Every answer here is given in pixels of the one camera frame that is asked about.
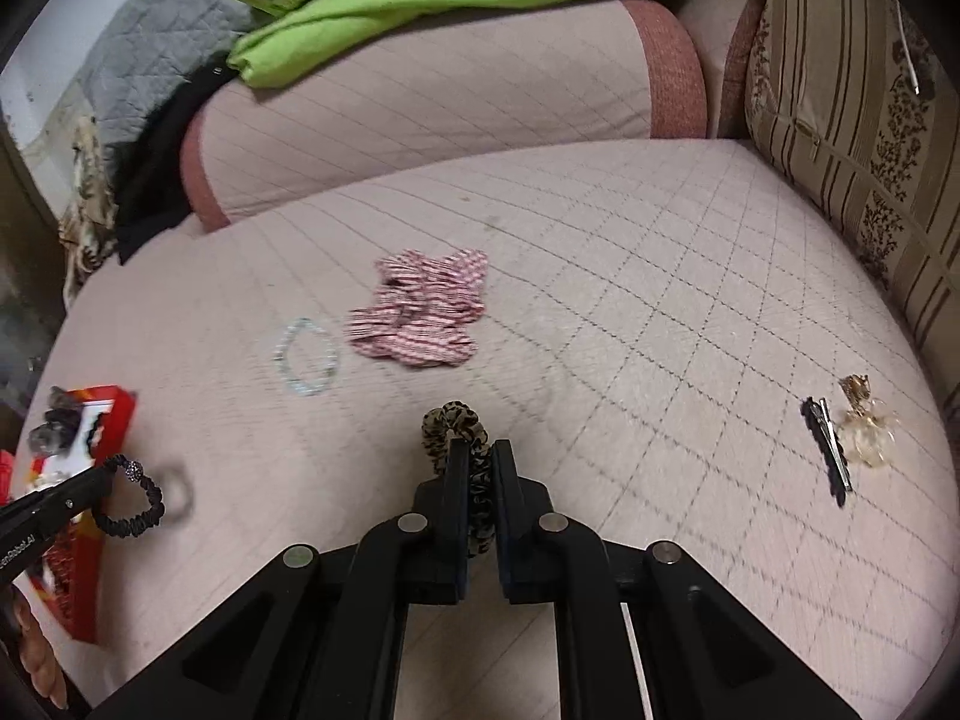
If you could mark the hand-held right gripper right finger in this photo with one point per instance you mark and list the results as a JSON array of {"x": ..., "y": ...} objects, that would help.
[{"x": 510, "y": 495}]

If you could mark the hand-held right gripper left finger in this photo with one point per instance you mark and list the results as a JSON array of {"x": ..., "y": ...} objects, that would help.
[{"x": 450, "y": 495}]

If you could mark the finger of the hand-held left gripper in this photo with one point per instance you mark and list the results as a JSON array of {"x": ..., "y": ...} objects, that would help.
[{"x": 67, "y": 495}]

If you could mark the red box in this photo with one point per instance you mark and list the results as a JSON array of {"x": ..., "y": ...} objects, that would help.
[{"x": 75, "y": 577}]

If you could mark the leopard print scrunchie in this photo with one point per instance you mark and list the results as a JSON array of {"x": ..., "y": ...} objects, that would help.
[{"x": 450, "y": 420}]

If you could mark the thin black beaded scrunchie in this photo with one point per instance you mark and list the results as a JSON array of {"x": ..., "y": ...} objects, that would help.
[{"x": 154, "y": 499}]

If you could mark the person's left hand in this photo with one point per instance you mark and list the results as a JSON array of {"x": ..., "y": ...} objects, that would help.
[{"x": 34, "y": 645}]

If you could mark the pink checked scrunchie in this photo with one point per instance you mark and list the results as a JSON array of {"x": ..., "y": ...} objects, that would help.
[{"x": 420, "y": 315}]

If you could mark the leopard print cloth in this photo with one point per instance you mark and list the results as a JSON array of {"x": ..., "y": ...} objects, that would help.
[{"x": 90, "y": 195}]

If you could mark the black metal hair clip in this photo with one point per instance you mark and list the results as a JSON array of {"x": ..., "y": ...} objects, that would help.
[{"x": 825, "y": 450}]

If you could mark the black cloth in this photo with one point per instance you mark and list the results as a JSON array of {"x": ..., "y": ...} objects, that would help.
[{"x": 165, "y": 157}]

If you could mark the clear hair claw clip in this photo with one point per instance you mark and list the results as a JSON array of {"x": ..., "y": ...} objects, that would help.
[{"x": 862, "y": 427}]

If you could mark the pink quilted bolster cushion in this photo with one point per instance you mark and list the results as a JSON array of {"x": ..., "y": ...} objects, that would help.
[{"x": 450, "y": 90}]

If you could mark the grey quilted blanket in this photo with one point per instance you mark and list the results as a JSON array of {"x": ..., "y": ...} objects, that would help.
[{"x": 150, "y": 37}]

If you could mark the striped floral cushion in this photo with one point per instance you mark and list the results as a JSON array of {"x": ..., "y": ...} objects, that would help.
[{"x": 825, "y": 90}]

